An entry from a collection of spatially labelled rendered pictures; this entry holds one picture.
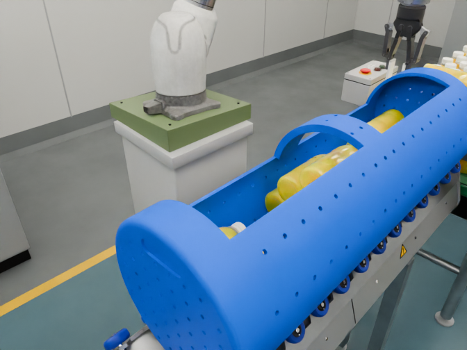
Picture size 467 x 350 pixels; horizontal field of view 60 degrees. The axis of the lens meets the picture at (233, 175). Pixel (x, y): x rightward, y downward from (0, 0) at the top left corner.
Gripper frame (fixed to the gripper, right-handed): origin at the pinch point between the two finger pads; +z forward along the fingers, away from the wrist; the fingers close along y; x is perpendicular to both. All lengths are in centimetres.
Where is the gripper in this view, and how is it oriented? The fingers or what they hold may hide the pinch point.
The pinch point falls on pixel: (397, 72)
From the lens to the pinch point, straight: 141.6
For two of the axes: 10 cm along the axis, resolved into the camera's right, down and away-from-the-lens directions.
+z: 0.0, 8.3, 5.5
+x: 7.0, -3.9, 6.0
